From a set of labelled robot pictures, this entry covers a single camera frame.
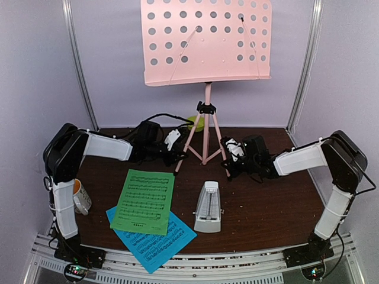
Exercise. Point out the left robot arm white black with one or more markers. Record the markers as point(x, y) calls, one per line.
point(65, 153)

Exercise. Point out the aluminium corner post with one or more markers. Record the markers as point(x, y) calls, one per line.
point(309, 57)
point(70, 25)

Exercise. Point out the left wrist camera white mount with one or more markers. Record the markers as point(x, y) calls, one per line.
point(172, 138)

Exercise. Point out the pink folding music stand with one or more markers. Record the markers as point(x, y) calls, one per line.
point(205, 42)

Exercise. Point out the front aluminium rail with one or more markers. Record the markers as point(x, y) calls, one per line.
point(260, 266)

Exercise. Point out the white metronome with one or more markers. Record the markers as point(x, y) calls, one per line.
point(208, 210)

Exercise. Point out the yellow-green plastic bowl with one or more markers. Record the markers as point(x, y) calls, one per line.
point(200, 125)

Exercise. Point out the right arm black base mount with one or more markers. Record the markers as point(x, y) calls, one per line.
point(315, 250)

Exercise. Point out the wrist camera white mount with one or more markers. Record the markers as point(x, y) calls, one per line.
point(233, 147)
point(172, 138)

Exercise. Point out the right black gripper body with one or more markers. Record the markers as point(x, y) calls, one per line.
point(238, 171)

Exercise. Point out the green sheet music paper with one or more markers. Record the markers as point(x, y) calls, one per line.
point(144, 204)

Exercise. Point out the right aluminium corner post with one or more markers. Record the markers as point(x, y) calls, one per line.
point(309, 57)

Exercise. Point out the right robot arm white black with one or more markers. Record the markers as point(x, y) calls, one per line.
point(336, 155)

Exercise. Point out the white patterned mug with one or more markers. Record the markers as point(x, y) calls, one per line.
point(81, 199)

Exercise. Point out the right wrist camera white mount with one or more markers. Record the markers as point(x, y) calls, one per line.
point(233, 147)

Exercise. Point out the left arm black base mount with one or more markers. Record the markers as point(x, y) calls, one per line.
point(71, 250)

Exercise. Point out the left aluminium corner post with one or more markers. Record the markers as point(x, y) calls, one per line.
point(70, 25)

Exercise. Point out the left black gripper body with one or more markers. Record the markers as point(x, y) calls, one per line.
point(174, 150)

